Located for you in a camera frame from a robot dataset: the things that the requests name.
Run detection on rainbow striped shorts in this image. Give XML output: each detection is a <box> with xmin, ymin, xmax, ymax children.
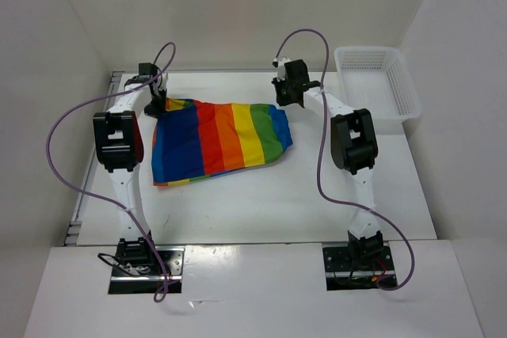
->
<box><xmin>151</xmin><ymin>98</ymin><xmax>292</xmax><ymax>187</ymax></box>

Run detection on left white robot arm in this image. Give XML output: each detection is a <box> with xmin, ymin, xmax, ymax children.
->
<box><xmin>93</xmin><ymin>63</ymin><xmax>166</xmax><ymax>276</ymax></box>

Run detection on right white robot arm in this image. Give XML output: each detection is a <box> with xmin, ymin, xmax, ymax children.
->
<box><xmin>272</xmin><ymin>58</ymin><xmax>383</xmax><ymax>269</ymax></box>

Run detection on white plastic basket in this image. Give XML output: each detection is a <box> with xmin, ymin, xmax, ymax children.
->
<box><xmin>334</xmin><ymin>46</ymin><xmax>422</xmax><ymax>123</ymax></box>

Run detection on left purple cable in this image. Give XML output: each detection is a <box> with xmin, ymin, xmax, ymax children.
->
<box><xmin>45</xmin><ymin>41</ymin><xmax>181</xmax><ymax>302</ymax></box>

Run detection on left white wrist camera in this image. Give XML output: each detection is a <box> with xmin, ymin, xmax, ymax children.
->
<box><xmin>154</xmin><ymin>73</ymin><xmax>168</xmax><ymax>92</ymax></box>

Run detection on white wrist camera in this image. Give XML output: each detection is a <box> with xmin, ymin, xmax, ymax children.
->
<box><xmin>273</xmin><ymin>57</ymin><xmax>291</xmax><ymax>82</ymax></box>
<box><xmin>154</xmin><ymin>73</ymin><xmax>168</xmax><ymax>92</ymax></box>

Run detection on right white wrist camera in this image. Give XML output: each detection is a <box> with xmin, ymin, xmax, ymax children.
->
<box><xmin>273</xmin><ymin>57</ymin><xmax>291</xmax><ymax>82</ymax></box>

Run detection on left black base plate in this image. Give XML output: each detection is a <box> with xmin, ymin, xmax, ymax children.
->
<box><xmin>100</xmin><ymin>246</ymin><xmax>185</xmax><ymax>295</ymax></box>

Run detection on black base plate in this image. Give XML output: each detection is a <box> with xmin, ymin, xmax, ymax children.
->
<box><xmin>322</xmin><ymin>243</ymin><xmax>398</xmax><ymax>291</ymax></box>
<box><xmin>100</xmin><ymin>246</ymin><xmax>185</xmax><ymax>295</ymax></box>

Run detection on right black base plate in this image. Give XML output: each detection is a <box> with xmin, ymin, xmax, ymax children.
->
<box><xmin>322</xmin><ymin>243</ymin><xmax>398</xmax><ymax>291</ymax></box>

